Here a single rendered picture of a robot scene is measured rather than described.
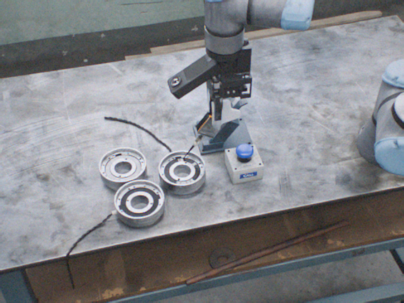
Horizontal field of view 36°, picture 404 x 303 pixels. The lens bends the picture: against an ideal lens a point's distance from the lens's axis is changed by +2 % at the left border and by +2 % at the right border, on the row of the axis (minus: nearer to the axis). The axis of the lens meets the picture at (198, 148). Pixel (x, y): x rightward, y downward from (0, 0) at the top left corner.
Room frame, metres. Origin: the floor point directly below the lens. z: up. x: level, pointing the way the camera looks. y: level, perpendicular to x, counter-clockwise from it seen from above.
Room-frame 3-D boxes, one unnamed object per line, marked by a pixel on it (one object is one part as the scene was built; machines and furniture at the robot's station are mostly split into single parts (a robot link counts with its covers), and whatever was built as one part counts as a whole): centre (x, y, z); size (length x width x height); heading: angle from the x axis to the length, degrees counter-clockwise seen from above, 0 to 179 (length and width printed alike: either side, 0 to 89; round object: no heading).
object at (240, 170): (0.93, -0.11, 0.82); 0.08 x 0.07 x 0.05; 103
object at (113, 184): (0.91, 0.17, 0.82); 0.10 x 0.10 x 0.04
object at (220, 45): (0.96, -0.05, 1.15); 0.08 x 0.08 x 0.05
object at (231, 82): (0.96, -0.06, 1.07); 0.09 x 0.08 x 0.12; 101
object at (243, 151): (0.92, -0.10, 0.85); 0.04 x 0.04 x 0.05
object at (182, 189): (0.90, 0.04, 0.82); 0.10 x 0.10 x 0.04
